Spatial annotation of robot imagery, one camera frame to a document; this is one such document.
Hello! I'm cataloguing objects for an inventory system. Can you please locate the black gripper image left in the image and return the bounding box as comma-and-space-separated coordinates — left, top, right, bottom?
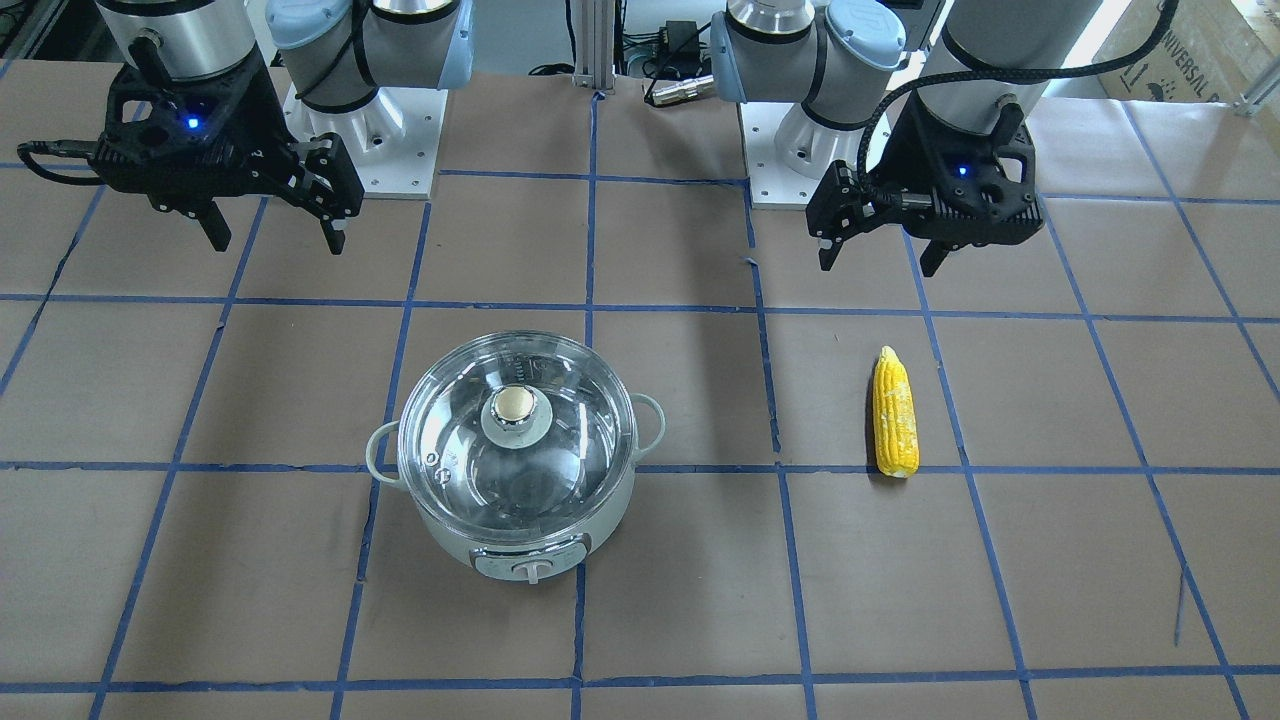
88, 61, 364, 256

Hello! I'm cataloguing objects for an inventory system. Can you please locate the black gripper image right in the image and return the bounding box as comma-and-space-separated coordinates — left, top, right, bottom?
806, 97, 1044, 278

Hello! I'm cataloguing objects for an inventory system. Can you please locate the yellow corn cob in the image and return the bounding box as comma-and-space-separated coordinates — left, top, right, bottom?
870, 346, 922, 479

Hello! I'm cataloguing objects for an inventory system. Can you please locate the glass pot lid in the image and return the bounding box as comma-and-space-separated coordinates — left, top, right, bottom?
396, 331, 645, 543

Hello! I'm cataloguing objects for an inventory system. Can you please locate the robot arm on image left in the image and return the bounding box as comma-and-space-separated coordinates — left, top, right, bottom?
79, 1, 915, 255

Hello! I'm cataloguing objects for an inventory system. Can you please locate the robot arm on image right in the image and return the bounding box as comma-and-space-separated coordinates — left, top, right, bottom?
708, 1, 1098, 275

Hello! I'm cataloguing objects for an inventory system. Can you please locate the white electric cooking pot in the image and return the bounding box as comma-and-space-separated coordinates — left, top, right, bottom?
365, 331, 667, 584

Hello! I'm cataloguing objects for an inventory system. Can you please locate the black power adapter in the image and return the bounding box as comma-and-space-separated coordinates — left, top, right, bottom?
658, 20, 700, 61

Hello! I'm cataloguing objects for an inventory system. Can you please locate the cardboard box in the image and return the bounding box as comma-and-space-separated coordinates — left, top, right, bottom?
1100, 1, 1279, 104

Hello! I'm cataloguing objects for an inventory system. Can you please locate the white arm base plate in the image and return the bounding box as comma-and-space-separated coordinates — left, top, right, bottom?
283, 87, 449, 201
739, 102, 865, 210

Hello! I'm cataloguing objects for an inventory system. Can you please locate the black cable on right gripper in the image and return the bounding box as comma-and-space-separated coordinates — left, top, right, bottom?
17, 140, 101, 187

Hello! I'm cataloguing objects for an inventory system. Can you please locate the aluminium frame post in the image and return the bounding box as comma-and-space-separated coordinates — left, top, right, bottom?
570, 0, 620, 95

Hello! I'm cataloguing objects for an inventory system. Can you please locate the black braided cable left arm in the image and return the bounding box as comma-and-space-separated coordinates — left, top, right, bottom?
856, 0, 1181, 181

